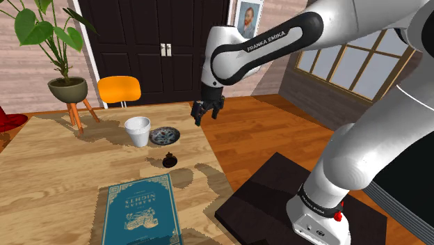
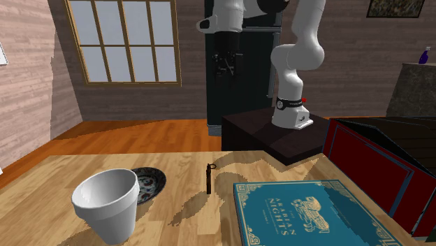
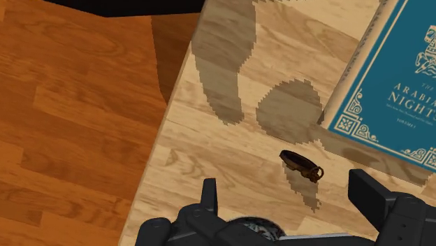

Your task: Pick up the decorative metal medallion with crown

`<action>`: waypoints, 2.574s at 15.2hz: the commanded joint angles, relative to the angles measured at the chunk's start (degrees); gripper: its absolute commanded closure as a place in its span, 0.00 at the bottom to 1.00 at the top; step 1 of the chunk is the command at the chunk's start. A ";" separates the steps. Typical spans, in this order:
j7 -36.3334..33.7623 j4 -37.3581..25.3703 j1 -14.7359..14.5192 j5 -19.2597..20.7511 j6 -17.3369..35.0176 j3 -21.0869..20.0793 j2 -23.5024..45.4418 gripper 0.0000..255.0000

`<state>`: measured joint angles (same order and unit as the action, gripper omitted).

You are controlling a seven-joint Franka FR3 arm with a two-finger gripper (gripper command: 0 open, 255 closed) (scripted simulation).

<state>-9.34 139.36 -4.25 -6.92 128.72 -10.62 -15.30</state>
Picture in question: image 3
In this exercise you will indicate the teal hardcover book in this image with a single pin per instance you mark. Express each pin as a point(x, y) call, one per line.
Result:
point(385, 81)

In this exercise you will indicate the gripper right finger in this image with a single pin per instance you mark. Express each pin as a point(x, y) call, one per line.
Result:
point(391, 204)

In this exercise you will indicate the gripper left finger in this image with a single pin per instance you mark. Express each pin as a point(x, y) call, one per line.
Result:
point(201, 218)

